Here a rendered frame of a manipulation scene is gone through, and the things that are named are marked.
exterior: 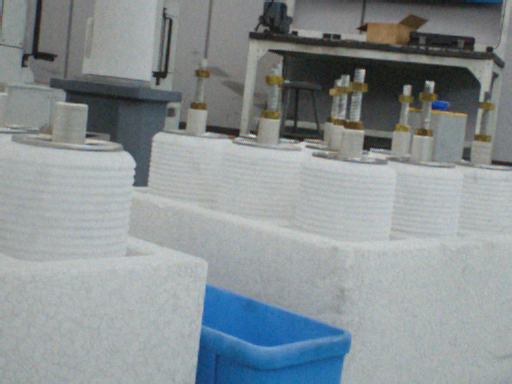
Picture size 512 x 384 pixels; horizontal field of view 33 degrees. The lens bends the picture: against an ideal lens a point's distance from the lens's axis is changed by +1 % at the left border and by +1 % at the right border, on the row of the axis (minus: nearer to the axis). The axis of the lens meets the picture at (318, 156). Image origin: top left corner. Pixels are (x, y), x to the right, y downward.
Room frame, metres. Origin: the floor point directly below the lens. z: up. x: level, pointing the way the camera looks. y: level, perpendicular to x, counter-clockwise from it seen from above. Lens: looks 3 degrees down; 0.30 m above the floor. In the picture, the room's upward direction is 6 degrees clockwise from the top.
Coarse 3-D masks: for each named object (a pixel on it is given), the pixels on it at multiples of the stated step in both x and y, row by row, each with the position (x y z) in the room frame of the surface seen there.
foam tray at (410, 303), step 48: (144, 192) 1.02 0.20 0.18; (192, 240) 0.88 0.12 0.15; (240, 240) 0.83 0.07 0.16; (288, 240) 0.79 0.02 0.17; (336, 240) 0.78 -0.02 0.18; (432, 240) 0.86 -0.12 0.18; (480, 240) 0.90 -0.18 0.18; (240, 288) 0.83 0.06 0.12; (288, 288) 0.79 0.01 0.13; (336, 288) 0.75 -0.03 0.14; (384, 288) 0.78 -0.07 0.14; (432, 288) 0.84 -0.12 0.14; (480, 288) 0.90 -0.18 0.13; (384, 336) 0.79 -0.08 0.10; (432, 336) 0.85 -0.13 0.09; (480, 336) 0.91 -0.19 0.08
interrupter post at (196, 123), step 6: (192, 114) 1.00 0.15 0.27; (198, 114) 1.00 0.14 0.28; (204, 114) 1.00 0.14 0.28; (192, 120) 1.00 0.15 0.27; (198, 120) 1.00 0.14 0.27; (204, 120) 1.00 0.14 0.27; (192, 126) 1.00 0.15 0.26; (198, 126) 1.00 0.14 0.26; (204, 126) 1.00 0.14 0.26; (192, 132) 1.00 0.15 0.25; (198, 132) 1.00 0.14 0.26; (204, 132) 1.01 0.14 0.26
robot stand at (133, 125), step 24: (72, 96) 1.27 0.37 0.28; (96, 96) 1.26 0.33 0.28; (120, 96) 1.24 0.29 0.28; (144, 96) 1.25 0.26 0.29; (168, 96) 1.32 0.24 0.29; (96, 120) 1.26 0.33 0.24; (120, 120) 1.25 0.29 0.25; (144, 120) 1.28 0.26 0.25; (120, 144) 1.26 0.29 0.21; (144, 144) 1.29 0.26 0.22; (144, 168) 1.29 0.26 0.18
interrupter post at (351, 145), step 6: (342, 132) 0.85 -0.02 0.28; (348, 132) 0.84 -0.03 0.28; (354, 132) 0.84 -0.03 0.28; (360, 132) 0.84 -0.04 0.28; (342, 138) 0.84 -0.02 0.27; (348, 138) 0.84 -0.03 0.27; (354, 138) 0.84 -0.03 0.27; (360, 138) 0.84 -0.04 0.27; (342, 144) 0.84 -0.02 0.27; (348, 144) 0.84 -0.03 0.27; (354, 144) 0.84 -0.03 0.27; (360, 144) 0.84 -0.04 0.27; (342, 150) 0.84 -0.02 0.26; (348, 150) 0.84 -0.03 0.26; (354, 150) 0.84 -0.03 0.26; (360, 150) 0.84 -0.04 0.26; (342, 156) 0.84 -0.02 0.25; (348, 156) 0.84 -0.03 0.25; (354, 156) 0.84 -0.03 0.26; (360, 156) 0.85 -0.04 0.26
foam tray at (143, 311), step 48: (144, 240) 0.67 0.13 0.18; (0, 288) 0.51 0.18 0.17; (48, 288) 0.53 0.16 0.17; (96, 288) 0.55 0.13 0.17; (144, 288) 0.58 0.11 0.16; (192, 288) 0.61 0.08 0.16; (0, 336) 0.51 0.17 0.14; (48, 336) 0.53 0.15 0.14; (96, 336) 0.56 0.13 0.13; (144, 336) 0.58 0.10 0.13; (192, 336) 0.61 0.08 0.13
